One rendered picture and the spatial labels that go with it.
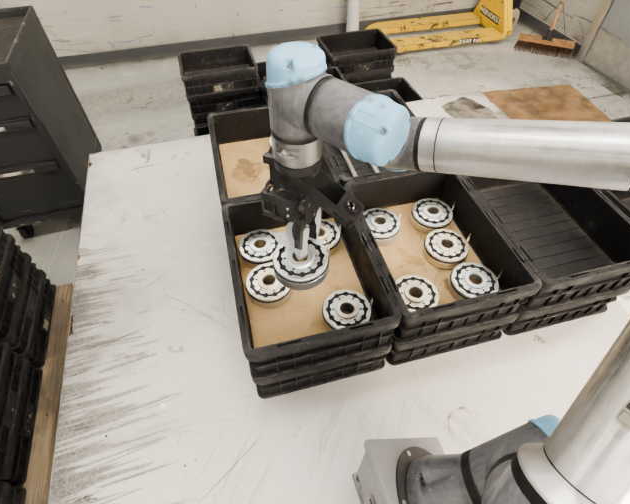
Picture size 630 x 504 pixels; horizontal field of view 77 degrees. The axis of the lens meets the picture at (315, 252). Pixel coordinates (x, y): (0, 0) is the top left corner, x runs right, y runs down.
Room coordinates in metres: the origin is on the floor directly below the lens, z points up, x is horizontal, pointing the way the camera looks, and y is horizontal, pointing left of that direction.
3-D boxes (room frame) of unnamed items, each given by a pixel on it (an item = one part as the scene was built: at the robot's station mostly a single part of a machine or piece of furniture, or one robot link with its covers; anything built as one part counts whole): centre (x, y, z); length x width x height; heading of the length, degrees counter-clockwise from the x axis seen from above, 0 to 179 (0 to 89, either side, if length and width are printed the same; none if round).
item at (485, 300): (0.60, -0.26, 0.92); 0.40 x 0.30 x 0.02; 15
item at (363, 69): (2.38, -0.24, 0.37); 0.40 x 0.30 x 0.45; 106
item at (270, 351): (0.52, 0.03, 0.92); 0.40 x 0.30 x 0.02; 15
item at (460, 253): (0.61, -0.31, 0.86); 0.10 x 0.10 x 0.01
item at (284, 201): (0.49, 0.03, 1.15); 0.09 x 0.08 x 0.12; 66
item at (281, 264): (0.45, 0.03, 1.01); 0.10 x 0.10 x 0.01
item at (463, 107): (1.46, -0.63, 0.71); 0.22 x 0.19 x 0.01; 16
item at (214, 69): (2.16, 0.53, 0.37); 0.40 x 0.30 x 0.45; 106
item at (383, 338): (0.52, 0.03, 0.87); 0.40 x 0.30 x 0.11; 15
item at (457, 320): (0.60, -0.26, 0.87); 0.40 x 0.30 x 0.11; 15
